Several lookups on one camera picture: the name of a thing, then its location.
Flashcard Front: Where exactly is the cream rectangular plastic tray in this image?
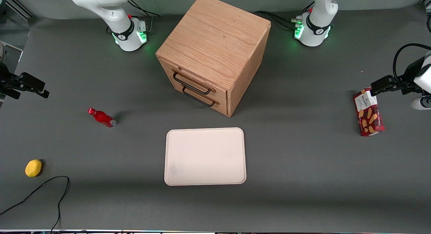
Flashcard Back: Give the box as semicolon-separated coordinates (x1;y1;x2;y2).
164;127;247;186

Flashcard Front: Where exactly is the red bottle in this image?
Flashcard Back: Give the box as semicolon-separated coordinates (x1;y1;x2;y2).
87;107;117;128

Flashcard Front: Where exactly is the red tartan shortbread box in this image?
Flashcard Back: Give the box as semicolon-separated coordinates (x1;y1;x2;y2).
353;88;385;137

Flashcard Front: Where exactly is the thin black table cable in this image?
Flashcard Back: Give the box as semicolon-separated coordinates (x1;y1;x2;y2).
0;176;70;232

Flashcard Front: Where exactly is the black right arm base cable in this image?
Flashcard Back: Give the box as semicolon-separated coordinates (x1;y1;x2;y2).
127;0;161;18

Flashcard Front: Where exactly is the black left arm base cable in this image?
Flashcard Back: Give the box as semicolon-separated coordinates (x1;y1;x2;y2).
253;10;302;31

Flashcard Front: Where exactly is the yellow lemon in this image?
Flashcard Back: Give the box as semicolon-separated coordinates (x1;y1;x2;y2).
25;159;42;177

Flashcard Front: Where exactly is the black arm base cable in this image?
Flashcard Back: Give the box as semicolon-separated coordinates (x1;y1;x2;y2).
253;10;302;31
127;0;161;18

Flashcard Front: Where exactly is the oak wooden drawer cabinet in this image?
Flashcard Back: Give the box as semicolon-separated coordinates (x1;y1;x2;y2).
156;0;272;117

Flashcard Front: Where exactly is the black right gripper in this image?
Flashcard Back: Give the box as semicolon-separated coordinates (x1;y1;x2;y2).
0;62;50;100

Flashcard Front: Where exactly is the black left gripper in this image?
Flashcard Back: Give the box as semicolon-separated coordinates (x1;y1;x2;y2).
370;57;426;97

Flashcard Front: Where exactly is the black left arm wrist cable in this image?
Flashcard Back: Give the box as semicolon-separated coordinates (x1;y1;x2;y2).
392;43;431;86

